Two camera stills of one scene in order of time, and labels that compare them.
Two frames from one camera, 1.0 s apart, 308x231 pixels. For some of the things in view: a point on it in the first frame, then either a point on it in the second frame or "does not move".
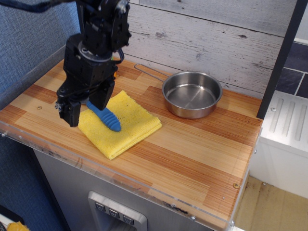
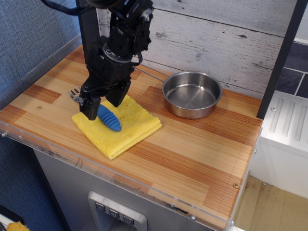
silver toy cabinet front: [90, 201] does not move
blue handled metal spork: [105, 116] does not move
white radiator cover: [281, 159] does not move
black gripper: [81, 74] -> [104, 73]
